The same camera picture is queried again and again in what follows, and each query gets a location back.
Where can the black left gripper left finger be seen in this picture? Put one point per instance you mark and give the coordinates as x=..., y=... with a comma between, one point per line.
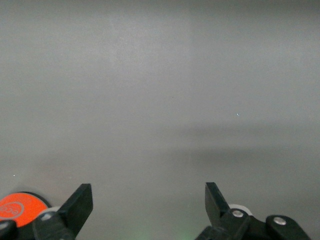
x=72, y=212

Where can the orange can with silver lid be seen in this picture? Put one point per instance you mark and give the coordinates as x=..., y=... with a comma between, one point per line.
x=22, y=210

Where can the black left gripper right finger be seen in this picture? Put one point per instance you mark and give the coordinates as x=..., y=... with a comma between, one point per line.
x=217, y=207

